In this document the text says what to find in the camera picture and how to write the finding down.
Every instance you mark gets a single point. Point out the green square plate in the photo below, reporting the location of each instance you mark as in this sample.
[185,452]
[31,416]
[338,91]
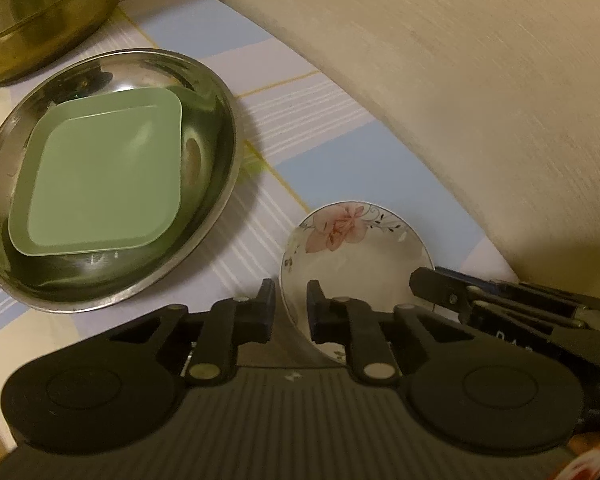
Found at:
[95,175]

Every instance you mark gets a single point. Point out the checked tablecloth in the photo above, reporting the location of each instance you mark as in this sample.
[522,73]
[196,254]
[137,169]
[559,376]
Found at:
[290,135]

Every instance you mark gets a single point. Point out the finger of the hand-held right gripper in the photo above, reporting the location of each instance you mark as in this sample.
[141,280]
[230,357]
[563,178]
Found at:
[437,290]
[472,279]

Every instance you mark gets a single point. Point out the stainless steel steamer pot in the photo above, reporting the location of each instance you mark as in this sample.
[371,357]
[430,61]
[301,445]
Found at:
[40,10]

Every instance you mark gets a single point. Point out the white floral bowl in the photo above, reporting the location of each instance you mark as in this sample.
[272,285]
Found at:
[360,260]

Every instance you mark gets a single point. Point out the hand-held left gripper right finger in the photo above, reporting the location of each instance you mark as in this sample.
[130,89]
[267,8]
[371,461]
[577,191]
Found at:
[315,312]

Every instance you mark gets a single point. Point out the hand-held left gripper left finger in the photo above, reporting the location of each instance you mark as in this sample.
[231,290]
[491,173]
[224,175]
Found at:
[267,310]

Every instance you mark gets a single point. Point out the round steel plate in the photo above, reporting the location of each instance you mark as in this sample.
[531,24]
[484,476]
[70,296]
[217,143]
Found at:
[130,72]

